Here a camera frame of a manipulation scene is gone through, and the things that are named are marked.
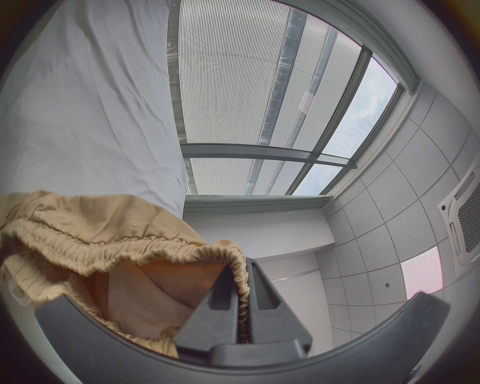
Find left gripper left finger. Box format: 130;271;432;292
173;262;241;352

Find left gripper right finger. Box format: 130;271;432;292
247;257;313;355

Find mustard yellow shorts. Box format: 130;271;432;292
0;190;251;359

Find bed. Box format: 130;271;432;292
0;0;190;223

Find square ceiling light panel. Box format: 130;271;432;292
400;245;444;301

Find white ceiling air vent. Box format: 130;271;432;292
438;165;480;279

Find window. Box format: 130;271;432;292
166;0;421;200

